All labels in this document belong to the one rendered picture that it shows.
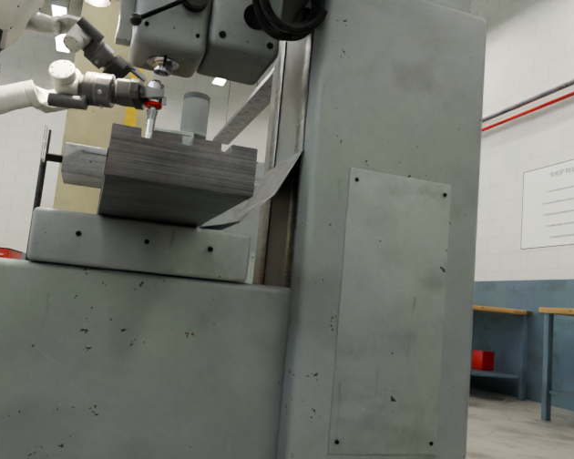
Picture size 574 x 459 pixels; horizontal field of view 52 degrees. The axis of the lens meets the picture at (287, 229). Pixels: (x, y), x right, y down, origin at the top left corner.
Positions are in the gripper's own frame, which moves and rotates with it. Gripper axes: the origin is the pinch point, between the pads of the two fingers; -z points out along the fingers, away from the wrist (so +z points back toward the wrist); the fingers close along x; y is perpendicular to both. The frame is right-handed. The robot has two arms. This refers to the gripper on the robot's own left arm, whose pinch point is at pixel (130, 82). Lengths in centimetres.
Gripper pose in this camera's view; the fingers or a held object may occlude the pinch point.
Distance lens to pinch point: 228.5
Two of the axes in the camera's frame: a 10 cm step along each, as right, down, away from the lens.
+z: -6.6, -6.0, -4.6
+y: 1.9, -7.2, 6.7
